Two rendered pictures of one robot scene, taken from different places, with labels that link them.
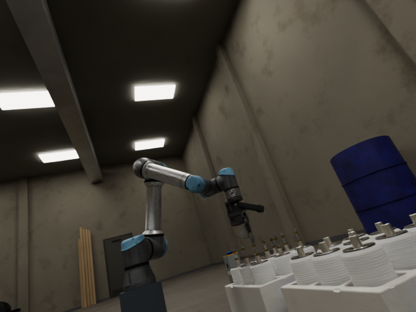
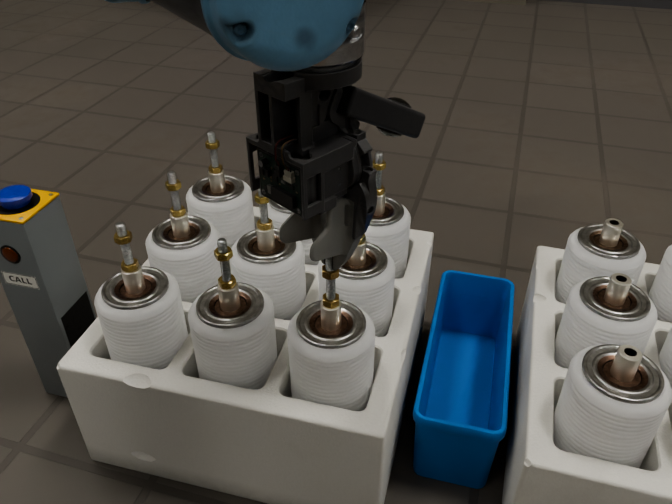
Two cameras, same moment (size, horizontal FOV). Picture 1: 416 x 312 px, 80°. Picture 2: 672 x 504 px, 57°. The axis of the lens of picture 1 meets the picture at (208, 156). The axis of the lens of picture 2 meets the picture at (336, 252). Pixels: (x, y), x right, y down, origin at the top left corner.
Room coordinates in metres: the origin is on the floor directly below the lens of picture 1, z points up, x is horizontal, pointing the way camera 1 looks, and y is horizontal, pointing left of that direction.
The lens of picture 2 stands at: (0.86, 0.31, 0.70)
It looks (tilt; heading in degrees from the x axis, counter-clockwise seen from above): 36 degrees down; 308
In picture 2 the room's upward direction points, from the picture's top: straight up
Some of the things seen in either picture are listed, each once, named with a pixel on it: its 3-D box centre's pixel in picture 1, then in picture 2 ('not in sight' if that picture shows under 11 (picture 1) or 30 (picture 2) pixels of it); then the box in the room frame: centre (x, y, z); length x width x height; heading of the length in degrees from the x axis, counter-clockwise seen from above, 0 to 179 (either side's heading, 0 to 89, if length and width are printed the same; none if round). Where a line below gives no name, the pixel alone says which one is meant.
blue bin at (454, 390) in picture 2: not in sight; (464, 370); (1.09, -0.28, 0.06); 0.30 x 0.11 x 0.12; 113
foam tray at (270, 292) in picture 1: (281, 293); (274, 338); (1.32, -0.14, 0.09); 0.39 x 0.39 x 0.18; 24
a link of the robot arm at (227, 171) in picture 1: (228, 180); not in sight; (1.17, -0.06, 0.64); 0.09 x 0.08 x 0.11; 68
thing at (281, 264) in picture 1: (290, 277); (355, 315); (1.21, -0.18, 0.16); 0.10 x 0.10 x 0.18
